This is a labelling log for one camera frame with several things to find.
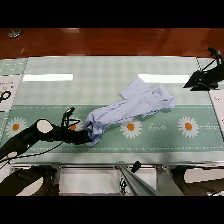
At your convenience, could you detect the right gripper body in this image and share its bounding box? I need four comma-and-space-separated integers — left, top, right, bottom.
182, 68, 222, 92

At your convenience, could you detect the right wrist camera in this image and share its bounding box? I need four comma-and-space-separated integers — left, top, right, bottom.
206, 46, 224, 70

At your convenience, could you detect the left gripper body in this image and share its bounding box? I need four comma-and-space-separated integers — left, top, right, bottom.
63, 128, 92, 146

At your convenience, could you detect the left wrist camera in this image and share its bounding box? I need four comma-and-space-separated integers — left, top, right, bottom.
60, 106, 77, 129

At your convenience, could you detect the silver frame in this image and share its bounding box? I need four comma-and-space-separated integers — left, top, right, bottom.
9, 161, 224, 197

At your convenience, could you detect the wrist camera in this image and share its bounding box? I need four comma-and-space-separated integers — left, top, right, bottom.
206, 46, 224, 70
60, 106, 77, 129

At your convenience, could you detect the black cable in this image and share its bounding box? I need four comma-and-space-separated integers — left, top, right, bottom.
0, 141, 65, 168

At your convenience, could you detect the light blue shirt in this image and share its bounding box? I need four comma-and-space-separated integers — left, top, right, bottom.
82, 77, 177, 147

